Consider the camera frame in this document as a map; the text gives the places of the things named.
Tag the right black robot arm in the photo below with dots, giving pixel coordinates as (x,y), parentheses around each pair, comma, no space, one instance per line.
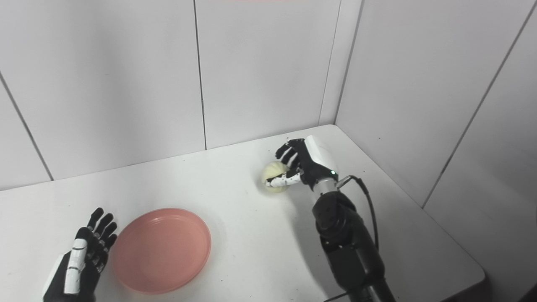
(348,247)

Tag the cream steamed bun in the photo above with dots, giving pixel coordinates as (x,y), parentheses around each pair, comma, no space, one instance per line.
(275,178)

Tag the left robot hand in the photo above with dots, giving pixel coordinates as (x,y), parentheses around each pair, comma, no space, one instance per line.
(82,260)

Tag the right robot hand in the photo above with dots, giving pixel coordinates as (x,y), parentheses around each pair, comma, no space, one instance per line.
(310,163)

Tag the pink round plate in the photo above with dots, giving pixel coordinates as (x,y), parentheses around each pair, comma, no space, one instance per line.
(161,250)

